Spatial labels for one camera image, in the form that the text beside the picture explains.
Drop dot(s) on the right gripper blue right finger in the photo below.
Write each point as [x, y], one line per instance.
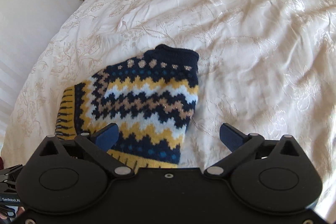
[242, 147]

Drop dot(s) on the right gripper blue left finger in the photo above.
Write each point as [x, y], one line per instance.
[97, 145]

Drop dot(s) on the navy yellow patterned knit sweater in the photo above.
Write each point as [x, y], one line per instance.
[151, 98]

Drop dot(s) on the dark red garment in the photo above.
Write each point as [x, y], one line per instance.
[1, 164]

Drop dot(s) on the white floral bedspread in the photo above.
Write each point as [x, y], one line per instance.
[266, 66]

